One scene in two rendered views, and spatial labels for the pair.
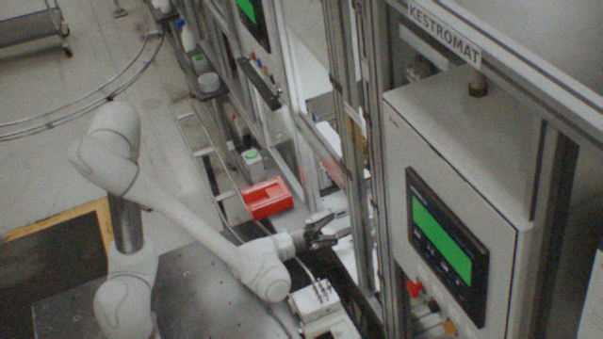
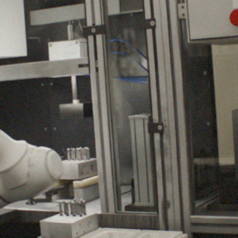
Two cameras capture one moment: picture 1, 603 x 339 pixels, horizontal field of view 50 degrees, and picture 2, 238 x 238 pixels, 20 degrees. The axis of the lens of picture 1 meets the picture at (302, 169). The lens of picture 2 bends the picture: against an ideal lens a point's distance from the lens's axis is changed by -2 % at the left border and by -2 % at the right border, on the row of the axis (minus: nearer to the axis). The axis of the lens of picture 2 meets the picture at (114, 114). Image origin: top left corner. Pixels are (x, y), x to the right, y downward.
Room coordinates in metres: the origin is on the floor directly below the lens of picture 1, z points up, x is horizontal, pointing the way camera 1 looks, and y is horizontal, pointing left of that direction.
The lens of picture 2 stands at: (-0.02, 1.10, 1.27)
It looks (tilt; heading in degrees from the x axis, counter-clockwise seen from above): 3 degrees down; 316
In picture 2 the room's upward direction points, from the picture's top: 4 degrees counter-clockwise
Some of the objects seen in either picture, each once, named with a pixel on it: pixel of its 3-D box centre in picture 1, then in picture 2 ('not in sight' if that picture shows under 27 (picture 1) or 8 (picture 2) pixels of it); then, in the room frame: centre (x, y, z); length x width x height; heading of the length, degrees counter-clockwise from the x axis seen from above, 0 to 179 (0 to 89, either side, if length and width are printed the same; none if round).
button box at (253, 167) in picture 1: (255, 166); not in sight; (1.90, 0.17, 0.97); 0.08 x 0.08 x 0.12; 16
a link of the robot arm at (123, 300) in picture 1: (122, 309); not in sight; (1.43, 0.68, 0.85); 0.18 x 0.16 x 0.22; 174
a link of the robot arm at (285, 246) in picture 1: (283, 246); not in sight; (1.43, 0.10, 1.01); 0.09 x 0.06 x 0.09; 16
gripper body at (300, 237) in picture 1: (304, 238); not in sight; (1.45, 0.03, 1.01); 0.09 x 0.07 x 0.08; 106
